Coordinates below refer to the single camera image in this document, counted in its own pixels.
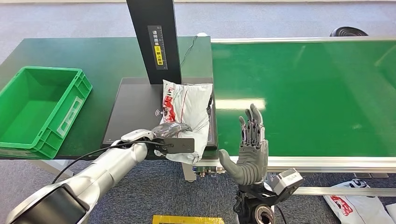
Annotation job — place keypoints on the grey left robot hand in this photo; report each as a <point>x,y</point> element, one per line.
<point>171,129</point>

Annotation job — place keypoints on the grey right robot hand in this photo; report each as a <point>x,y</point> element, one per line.
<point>252,164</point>

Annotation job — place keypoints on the white red-printed plastic package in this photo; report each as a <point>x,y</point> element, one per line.
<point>193,105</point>

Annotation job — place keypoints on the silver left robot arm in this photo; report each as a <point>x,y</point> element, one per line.
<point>102,173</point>

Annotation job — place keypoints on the black inbound scanner machine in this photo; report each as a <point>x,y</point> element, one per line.
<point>136,105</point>

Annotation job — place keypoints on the white red-lettered floor package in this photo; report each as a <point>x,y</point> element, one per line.
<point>355,204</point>

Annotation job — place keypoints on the green conveyor belt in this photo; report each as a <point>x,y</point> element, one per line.
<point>325,77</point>

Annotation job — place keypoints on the plain white floor package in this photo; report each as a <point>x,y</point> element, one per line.
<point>392,211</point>

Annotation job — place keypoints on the grey upright support leg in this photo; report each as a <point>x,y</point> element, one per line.
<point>188,171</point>

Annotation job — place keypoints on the yellow floor tape marking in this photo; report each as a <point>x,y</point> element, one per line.
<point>185,220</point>

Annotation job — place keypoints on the small white round knob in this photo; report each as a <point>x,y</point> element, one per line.
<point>202,34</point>

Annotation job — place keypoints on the white slanted table leg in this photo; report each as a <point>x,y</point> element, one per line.
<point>54,168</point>

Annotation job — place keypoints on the green plastic crate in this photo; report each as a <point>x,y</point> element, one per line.
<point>34,117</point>

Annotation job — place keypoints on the black ribbed round object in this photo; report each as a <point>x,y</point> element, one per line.
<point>348,32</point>

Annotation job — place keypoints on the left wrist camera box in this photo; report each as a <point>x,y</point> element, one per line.
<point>179,145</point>

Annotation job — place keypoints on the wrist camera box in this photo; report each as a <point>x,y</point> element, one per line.
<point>179,145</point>
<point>286,182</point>

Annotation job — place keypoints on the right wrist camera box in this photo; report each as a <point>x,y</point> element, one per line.
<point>286,182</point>

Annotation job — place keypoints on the aluminium conveyor frame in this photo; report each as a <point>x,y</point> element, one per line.
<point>325,164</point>

